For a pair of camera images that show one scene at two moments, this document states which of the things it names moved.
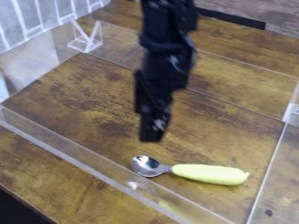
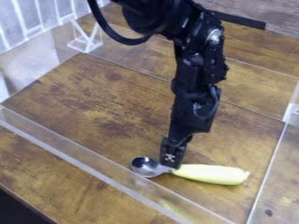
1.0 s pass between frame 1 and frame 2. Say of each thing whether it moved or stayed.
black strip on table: stayed
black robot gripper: moved
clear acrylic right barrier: stayed
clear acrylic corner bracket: stayed
